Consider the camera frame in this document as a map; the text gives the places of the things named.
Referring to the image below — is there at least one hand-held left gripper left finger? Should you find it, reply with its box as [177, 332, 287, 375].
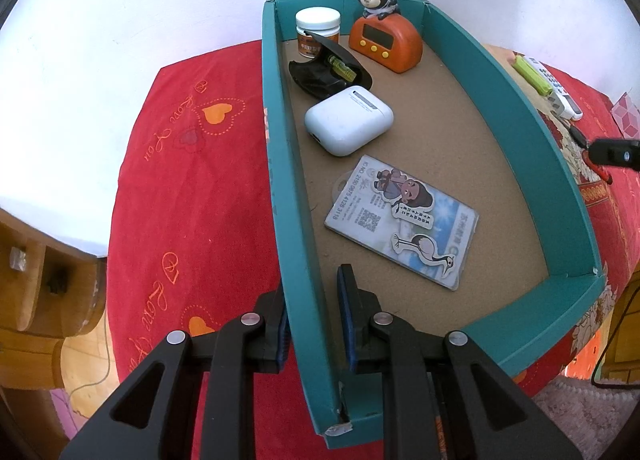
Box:
[59, 286, 292, 460]

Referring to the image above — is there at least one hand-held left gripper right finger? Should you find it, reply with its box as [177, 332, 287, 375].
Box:
[336, 263, 585, 460]

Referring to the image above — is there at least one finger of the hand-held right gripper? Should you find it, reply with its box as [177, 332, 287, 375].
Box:
[587, 137, 640, 166]

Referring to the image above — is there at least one white remote control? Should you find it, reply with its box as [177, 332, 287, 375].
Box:
[522, 55, 584, 121]

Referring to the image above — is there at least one teal cardboard box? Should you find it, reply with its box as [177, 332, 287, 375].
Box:
[261, 0, 608, 451]

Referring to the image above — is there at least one cartoon printed card holder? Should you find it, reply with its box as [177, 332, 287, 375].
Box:
[324, 155, 480, 292]

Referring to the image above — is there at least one white earbud case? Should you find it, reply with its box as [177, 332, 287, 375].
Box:
[304, 85, 395, 157]

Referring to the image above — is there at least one orange monkey digital clock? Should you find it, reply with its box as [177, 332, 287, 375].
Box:
[348, 0, 425, 74]

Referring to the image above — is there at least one black pouch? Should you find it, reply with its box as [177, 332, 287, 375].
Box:
[289, 30, 373, 102]

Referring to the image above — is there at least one pink patterned box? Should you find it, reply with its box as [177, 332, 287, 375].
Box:
[611, 90, 640, 137]

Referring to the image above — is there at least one green lighter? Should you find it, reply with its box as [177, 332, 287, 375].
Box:
[512, 54, 552, 95]

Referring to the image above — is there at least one red printed blanket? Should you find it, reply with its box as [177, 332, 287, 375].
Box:
[107, 38, 640, 460]

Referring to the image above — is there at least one wooden nightstand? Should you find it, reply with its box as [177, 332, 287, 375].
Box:
[0, 207, 108, 391]

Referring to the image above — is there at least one small green bottle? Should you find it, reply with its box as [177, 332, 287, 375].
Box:
[327, 54, 357, 81]

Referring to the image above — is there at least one pink fluffy rug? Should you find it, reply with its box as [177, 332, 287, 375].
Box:
[530, 377, 640, 460]

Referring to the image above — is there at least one white jar with orange label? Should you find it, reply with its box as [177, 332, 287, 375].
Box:
[295, 8, 342, 61]

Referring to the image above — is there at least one red handled small tool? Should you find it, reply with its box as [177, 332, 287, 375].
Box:
[567, 123, 612, 185]

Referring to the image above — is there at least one thin floor cable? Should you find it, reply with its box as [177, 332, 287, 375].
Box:
[70, 315, 114, 396]

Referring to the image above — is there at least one black cable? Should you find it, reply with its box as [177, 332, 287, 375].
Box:
[590, 290, 640, 391]

